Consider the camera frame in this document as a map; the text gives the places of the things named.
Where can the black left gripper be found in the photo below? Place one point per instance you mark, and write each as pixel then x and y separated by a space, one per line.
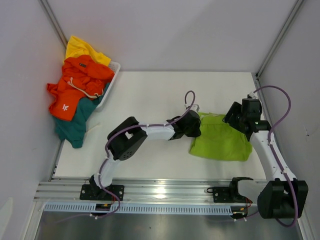
pixel 196 133

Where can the aluminium frame rail front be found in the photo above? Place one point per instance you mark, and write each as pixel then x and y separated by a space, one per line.
pixel 136 191

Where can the aluminium corner post right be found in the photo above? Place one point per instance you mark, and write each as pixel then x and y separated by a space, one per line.
pixel 284 30

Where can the lime green shorts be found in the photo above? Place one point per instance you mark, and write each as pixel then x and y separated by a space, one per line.
pixel 219 141

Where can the teal shorts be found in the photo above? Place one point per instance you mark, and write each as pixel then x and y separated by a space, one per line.
pixel 74 131

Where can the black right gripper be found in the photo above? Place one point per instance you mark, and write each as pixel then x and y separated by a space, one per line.
pixel 235 109

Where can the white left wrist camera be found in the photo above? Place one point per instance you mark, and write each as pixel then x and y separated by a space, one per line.
pixel 194 107

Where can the yellow shorts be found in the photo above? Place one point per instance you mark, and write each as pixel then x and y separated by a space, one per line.
pixel 77 47

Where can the white slotted cable duct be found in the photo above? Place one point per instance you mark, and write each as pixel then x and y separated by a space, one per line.
pixel 128 208

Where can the aluminium corner post left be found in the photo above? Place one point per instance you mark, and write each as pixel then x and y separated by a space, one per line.
pixel 52 19

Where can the aluminium corner post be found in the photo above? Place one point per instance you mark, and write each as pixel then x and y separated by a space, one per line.
pixel 284 30
pixel 52 19

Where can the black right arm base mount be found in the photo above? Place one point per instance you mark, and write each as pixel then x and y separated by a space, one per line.
pixel 224 194

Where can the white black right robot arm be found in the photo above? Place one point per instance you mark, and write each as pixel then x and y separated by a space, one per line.
pixel 284 196

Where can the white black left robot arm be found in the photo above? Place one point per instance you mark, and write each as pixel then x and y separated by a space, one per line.
pixel 124 141

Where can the white plastic laundry basket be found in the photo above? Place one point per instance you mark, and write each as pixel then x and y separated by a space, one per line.
pixel 115 67

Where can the orange shorts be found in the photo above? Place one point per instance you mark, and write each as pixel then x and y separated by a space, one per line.
pixel 81 78

